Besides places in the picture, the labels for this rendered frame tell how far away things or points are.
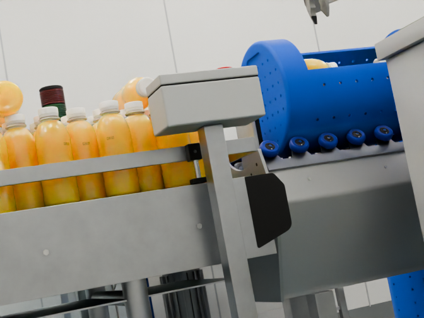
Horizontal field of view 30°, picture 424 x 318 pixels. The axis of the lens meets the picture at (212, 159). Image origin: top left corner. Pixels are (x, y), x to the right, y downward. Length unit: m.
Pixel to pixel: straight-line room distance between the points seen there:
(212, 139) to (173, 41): 4.10
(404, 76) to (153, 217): 0.63
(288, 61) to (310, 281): 0.50
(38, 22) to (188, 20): 1.06
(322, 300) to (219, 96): 0.56
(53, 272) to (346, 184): 0.70
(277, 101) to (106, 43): 3.69
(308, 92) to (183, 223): 0.46
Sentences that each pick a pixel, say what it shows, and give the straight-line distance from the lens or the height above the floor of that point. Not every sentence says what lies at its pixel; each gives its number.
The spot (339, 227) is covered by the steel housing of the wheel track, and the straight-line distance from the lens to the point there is 1.81.
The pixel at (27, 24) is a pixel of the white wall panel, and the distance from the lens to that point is 5.39.
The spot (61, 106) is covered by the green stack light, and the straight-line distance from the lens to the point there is 2.12.
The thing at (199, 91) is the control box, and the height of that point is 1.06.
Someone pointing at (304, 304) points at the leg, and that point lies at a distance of 1.94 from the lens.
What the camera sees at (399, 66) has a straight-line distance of 1.77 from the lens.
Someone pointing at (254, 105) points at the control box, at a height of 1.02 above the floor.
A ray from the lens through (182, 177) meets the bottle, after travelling 1.59.
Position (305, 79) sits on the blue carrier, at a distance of 1.81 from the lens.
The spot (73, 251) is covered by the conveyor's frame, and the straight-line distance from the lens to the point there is 1.50.
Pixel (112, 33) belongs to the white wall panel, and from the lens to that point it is 5.48.
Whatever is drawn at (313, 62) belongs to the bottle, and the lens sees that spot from 1.96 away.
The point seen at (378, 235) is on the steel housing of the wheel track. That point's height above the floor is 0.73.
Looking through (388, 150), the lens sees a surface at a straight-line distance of 1.90.
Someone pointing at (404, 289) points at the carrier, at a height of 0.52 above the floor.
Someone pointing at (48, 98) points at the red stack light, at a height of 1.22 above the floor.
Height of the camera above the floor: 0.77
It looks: 6 degrees up
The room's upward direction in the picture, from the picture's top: 10 degrees counter-clockwise
